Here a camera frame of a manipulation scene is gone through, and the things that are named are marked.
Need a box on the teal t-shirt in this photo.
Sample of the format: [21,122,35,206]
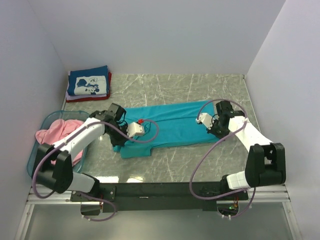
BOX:
[113,101,219,159]

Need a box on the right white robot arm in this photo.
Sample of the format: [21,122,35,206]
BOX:
[196,100,286,200]

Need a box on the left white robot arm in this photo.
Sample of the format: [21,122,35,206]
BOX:
[31,103,127,201]

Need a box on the pink t-shirt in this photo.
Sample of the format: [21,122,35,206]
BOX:
[34,118,88,167]

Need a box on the folded blue printed t-shirt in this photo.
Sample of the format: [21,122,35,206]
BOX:
[67,65,110,96]

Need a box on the folded red t-shirt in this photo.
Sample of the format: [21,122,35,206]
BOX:
[65,71,113,103]

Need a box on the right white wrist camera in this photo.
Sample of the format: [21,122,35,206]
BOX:
[195,112,213,130]

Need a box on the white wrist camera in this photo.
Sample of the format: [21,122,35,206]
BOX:
[195,112,213,130]
[126,122,145,138]

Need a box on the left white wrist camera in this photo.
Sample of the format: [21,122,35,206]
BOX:
[126,122,145,138]

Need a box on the aluminium rail frame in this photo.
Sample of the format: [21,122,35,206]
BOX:
[15,184,303,240]

